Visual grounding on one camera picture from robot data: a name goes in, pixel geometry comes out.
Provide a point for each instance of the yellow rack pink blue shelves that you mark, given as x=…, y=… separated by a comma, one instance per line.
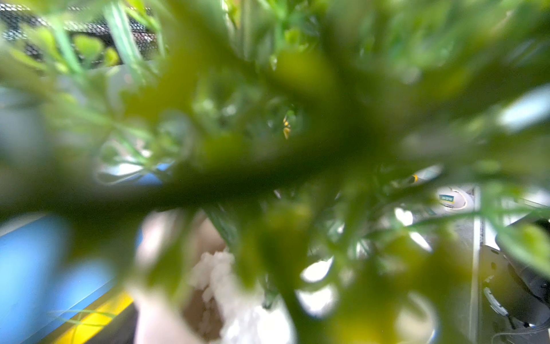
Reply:
x=65, y=244

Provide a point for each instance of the clear tape roll on floor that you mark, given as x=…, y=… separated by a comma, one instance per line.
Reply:
x=452, y=199

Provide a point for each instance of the black wire mesh basket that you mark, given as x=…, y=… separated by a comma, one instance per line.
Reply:
x=17, y=18

